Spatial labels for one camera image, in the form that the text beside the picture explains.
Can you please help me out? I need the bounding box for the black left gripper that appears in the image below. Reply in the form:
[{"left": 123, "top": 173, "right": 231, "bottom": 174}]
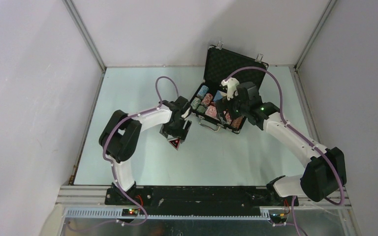
[{"left": 159, "top": 117, "right": 191, "bottom": 143}]

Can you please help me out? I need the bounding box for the blue playing card deck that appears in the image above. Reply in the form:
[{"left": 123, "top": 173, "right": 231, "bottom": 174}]
[{"left": 213, "top": 90, "right": 225, "bottom": 102}]

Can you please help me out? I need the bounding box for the black red triangular button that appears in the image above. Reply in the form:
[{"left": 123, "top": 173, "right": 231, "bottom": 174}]
[{"left": 167, "top": 138, "right": 181, "bottom": 150}]

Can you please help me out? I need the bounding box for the red chip stack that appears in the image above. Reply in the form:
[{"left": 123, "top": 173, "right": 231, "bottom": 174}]
[
  {"left": 224, "top": 112, "right": 232, "bottom": 125},
  {"left": 200, "top": 93, "right": 213, "bottom": 108}
]

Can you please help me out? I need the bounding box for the orange brown chip stack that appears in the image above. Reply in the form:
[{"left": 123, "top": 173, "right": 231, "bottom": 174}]
[{"left": 231, "top": 117, "right": 244, "bottom": 129}]

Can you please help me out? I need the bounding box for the blue poker chip stack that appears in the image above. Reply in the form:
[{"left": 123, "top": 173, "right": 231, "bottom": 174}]
[{"left": 196, "top": 85, "right": 209, "bottom": 100}]

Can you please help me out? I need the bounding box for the black poker set case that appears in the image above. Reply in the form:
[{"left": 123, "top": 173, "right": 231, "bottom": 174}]
[{"left": 189, "top": 43, "right": 269, "bottom": 134}]

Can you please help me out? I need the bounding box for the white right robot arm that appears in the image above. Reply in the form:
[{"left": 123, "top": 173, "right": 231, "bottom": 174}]
[{"left": 215, "top": 77, "right": 347, "bottom": 206}]

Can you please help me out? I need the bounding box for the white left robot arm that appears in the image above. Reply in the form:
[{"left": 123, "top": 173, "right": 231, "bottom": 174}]
[{"left": 99, "top": 96, "right": 191, "bottom": 205}]

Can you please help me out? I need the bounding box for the red playing card deck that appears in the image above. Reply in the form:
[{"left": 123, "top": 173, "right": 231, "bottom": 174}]
[{"left": 205, "top": 105, "right": 219, "bottom": 120}]

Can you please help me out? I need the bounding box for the red chip stack in case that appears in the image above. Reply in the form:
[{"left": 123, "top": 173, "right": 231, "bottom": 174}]
[{"left": 224, "top": 112, "right": 232, "bottom": 125}]

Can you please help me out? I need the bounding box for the short green chip stack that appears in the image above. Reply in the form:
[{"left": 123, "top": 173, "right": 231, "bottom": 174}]
[{"left": 196, "top": 105, "right": 207, "bottom": 114}]

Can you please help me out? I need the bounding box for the tall green chip stack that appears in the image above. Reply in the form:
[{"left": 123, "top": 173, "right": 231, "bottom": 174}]
[{"left": 190, "top": 97, "right": 202, "bottom": 110}]

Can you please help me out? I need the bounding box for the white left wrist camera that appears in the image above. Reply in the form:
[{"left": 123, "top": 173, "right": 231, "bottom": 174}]
[{"left": 181, "top": 107, "right": 191, "bottom": 119}]

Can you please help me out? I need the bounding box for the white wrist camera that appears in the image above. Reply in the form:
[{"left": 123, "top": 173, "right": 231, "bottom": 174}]
[
  {"left": 221, "top": 77, "right": 240, "bottom": 101},
  {"left": 181, "top": 107, "right": 191, "bottom": 119}
]

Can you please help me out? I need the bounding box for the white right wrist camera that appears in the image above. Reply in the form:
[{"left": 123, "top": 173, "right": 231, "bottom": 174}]
[{"left": 221, "top": 77, "right": 240, "bottom": 101}]

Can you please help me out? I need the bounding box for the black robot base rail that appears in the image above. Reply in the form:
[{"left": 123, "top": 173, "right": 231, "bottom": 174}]
[{"left": 104, "top": 185, "right": 299, "bottom": 217}]

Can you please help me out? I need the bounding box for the aluminium frame rail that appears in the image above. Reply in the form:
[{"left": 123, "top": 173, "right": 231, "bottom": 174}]
[{"left": 56, "top": 185, "right": 351, "bottom": 221}]

